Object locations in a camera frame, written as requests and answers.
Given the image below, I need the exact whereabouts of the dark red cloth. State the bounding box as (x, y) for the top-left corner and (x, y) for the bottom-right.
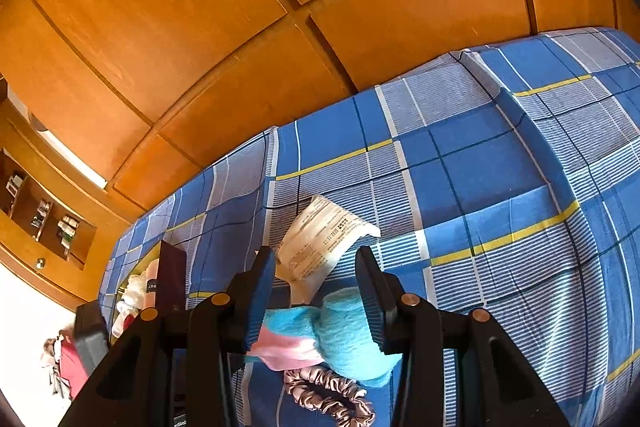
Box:
(41, 329), (83, 400)

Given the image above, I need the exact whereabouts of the blue plaid bed sheet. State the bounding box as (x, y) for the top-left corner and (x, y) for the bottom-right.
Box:
(97, 26), (640, 427)

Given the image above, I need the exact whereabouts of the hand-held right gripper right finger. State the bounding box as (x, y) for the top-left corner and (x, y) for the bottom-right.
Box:
(354, 246), (571, 427)

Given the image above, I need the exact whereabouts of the wooden shelf niche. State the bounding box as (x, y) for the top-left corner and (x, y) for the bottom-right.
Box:
(0, 147), (99, 270)

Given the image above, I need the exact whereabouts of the brown patterned small item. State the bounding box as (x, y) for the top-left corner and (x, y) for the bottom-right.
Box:
(283, 367), (376, 427)

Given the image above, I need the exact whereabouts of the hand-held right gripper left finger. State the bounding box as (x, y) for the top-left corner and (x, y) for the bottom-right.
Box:
(57, 247), (278, 427)

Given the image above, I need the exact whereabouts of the teal and pink sock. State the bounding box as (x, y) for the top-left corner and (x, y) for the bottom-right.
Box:
(247, 288), (403, 388)

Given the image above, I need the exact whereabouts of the cream printed packet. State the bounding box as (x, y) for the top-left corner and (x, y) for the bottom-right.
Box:
(272, 194), (382, 298)

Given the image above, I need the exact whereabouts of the wooden wardrobe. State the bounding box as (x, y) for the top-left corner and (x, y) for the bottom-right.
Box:
(0, 0), (640, 214)

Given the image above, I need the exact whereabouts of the white soft roll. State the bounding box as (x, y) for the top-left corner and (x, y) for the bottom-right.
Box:
(121, 274), (151, 310)

